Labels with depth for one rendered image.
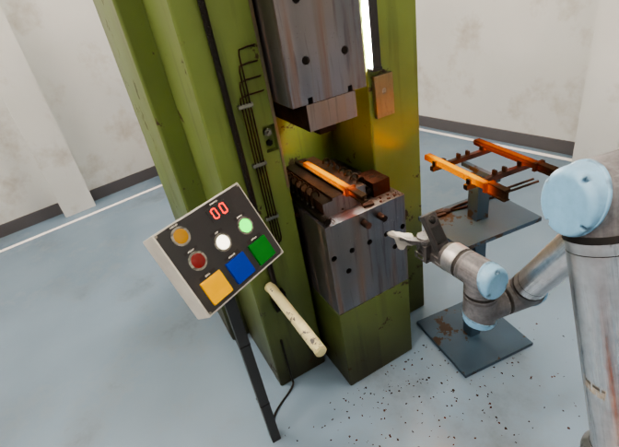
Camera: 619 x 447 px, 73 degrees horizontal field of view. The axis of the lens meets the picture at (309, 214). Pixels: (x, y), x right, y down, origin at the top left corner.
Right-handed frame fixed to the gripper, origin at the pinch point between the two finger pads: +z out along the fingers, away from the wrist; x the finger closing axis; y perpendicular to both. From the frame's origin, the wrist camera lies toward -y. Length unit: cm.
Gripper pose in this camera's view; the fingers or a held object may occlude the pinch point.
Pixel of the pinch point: (404, 222)
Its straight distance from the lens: 139.8
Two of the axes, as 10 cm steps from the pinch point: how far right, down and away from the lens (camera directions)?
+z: -4.8, -3.8, 7.9
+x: 8.6, -3.6, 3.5
